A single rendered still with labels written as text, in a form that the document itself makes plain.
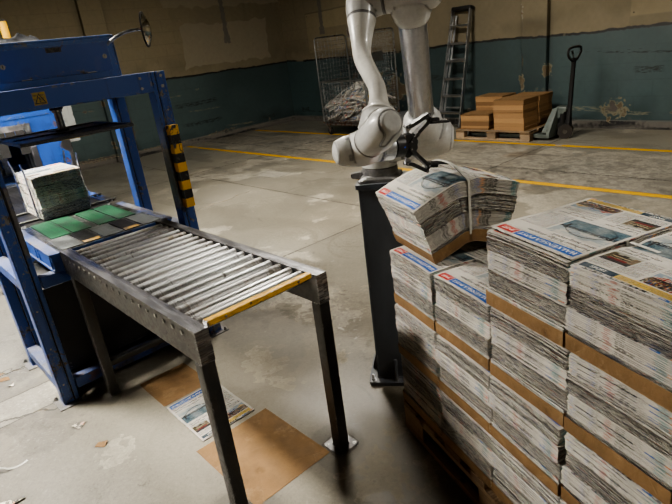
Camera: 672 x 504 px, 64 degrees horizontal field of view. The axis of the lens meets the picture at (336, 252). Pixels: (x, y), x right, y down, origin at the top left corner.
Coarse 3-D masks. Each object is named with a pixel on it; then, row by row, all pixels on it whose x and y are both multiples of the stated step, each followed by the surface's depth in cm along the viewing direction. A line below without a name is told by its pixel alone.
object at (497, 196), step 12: (468, 168) 201; (480, 180) 180; (492, 180) 182; (504, 180) 184; (480, 192) 181; (492, 192) 183; (504, 192) 185; (516, 192) 188; (480, 204) 183; (492, 204) 186; (504, 204) 187; (480, 216) 186; (492, 216) 187; (504, 216) 190; (480, 228) 187
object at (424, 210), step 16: (400, 176) 200; (416, 176) 195; (432, 176) 190; (384, 192) 194; (400, 192) 189; (416, 192) 184; (432, 192) 179; (448, 192) 177; (384, 208) 200; (400, 208) 184; (416, 208) 175; (432, 208) 176; (448, 208) 179; (400, 224) 196; (416, 224) 179; (432, 224) 179; (448, 224) 182; (416, 240) 190; (432, 240) 181; (448, 240) 183
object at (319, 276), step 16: (176, 224) 279; (208, 240) 251; (224, 240) 245; (256, 256) 223; (272, 256) 219; (304, 272) 200; (320, 272) 198; (304, 288) 204; (320, 288) 198; (320, 304) 200
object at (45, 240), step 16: (96, 208) 334; (112, 208) 329; (128, 208) 326; (144, 208) 322; (48, 224) 311; (64, 224) 307; (80, 224) 302; (96, 224) 300; (112, 224) 294; (128, 224) 290; (144, 224) 288; (32, 240) 286; (48, 240) 282; (64, 240) 277; (80, 240) 274; (96, 240) 272; (32, 256) 288; (48, 256) 258
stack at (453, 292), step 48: (432, 288) 181; (480, 288) 164; (432, 336) 189; (480, 336) 161; (528, 336) 140; (432, 384) 200; (480, 384) 166; (528, 384) 145; (576, 384) 127; (624, 384) 114; (432, 432) 209; (480, 432) 175; (528, 432) 149; (624, 432) 117; (480, 480) 183; (528, 480) 156; (576, 480) 136; (624, 480) 120
